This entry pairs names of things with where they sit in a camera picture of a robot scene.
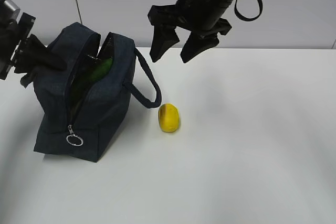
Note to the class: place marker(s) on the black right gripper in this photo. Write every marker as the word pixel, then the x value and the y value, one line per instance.
pixel 166 18

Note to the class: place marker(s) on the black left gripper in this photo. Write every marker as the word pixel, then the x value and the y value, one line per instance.
pixel 25 54

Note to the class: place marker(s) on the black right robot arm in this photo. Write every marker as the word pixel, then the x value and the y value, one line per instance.
pixel 203 18

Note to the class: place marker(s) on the dark navy fabric lunch bag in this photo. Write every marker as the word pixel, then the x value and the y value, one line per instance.
pixel 83 128

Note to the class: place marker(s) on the green cucumber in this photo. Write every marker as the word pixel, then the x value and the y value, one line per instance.
pixel 85 80

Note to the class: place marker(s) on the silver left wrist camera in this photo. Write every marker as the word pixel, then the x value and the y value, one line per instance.
pixel 9 10

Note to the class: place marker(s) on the yellow lemon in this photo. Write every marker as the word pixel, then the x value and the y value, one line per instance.
pixel 169 118

